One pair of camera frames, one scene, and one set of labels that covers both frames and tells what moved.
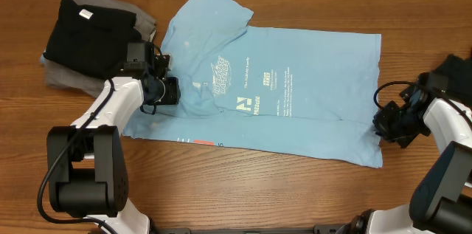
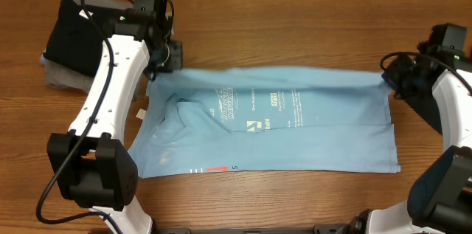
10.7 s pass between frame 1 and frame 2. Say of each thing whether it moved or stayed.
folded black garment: stayed
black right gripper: moved
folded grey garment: stayed
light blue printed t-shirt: moved
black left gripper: moved
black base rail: stayed
